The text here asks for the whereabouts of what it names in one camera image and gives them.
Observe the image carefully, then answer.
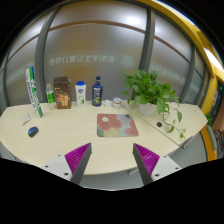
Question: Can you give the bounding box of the brown cardboard box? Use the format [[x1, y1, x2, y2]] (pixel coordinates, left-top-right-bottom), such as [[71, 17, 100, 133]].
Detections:
[[54, 76, 71, 109]]

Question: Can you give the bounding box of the white green shuttlecock tube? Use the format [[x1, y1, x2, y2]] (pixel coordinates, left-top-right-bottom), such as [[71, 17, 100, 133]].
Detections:
[[25, 66, 43, 118]]

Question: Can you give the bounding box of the floral mouse pad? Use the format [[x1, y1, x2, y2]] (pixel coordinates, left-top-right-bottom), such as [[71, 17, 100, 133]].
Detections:
[[97, 114, 139, 137]]

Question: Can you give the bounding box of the dark blue shampoo bottle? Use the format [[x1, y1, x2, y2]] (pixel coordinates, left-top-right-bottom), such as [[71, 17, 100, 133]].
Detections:
[[92, 76, 103, 107]]

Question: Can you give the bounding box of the small white packet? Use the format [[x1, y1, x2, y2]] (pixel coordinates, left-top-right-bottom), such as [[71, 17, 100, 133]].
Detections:
[[21, 114, 31, 124]]

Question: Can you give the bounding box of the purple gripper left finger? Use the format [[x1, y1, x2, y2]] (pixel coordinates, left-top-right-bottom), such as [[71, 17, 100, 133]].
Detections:
[[41, 142, 93, 185]]

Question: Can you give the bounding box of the small white round jar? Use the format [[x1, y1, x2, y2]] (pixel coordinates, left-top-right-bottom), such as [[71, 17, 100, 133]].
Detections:
[[112, 97, 122, 109]]

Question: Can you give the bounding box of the black blue computer mouse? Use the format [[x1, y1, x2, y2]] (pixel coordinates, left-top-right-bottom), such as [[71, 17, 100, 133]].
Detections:
[[28, 127, 38, 137]]

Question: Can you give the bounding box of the green potted pothos plant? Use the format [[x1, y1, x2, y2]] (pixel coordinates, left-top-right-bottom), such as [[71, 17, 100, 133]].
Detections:
[[122, 69, 185, 140]]

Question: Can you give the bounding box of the clear green-label water bottle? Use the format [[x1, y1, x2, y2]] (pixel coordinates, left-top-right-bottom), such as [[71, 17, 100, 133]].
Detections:
[[46, 83, 56, 110]]

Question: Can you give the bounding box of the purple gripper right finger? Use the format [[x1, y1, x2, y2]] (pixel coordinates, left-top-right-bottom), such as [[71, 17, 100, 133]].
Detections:
[[132, 143, 183, 186]]

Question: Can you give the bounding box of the crumpled white tissue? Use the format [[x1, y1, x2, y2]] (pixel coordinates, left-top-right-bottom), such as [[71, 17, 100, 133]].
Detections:
[[103, 100, 112, 107]]

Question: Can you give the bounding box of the white lotion bottle blue cap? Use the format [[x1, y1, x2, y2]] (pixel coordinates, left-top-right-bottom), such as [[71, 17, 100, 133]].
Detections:
[[75, 81, 86, 107]]

